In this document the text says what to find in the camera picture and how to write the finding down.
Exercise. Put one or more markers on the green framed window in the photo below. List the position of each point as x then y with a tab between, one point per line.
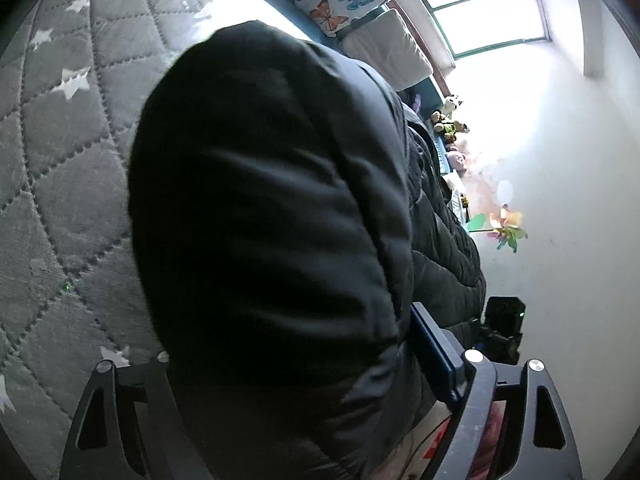
480	20

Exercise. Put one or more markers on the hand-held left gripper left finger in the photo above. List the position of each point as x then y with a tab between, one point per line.
145	400

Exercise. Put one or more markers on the black puffer jacket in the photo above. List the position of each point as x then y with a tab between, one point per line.
275	210

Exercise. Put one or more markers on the panda plush toy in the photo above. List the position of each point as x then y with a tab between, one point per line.
452	105

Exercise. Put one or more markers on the grey star quilted mattress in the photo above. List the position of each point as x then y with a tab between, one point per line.
60	185

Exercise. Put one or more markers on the colourful pinwheel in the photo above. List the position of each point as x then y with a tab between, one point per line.
507	225

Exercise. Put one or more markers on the white sheet with red mark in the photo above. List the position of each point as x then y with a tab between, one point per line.
425	435

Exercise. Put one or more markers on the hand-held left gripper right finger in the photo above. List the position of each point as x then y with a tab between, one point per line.
435	355

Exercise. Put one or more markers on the white pillow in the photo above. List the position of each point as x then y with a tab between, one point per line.
390	50

